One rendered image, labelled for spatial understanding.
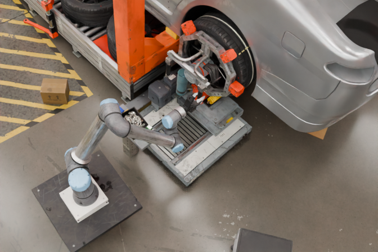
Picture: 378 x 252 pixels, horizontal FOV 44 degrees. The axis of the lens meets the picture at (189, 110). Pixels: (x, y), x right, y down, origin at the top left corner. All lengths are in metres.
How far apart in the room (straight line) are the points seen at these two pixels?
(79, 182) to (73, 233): 0.41
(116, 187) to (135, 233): 0.42
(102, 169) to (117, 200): 0.29
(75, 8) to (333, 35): 2.54
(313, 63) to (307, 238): 1.59
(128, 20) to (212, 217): 1.71
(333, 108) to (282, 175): 1.15
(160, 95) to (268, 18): 1.32
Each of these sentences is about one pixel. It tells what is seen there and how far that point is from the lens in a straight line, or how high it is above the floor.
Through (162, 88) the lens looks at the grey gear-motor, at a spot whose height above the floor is 0.40.
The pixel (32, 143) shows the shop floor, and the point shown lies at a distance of 4.29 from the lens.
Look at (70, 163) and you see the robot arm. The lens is 3.43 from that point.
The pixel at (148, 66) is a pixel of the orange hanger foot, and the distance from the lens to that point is 3.90.
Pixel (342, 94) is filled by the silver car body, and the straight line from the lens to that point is 3.12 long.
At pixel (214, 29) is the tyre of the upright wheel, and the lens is 3.43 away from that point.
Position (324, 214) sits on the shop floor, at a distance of 4.15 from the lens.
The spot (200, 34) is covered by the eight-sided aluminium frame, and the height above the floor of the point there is 1.12.
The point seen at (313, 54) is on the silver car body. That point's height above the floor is 1.51.
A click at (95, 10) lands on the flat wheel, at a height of 0.49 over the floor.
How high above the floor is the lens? 3.60
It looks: 55 degrees down
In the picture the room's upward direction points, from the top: 8 degrees clockwise
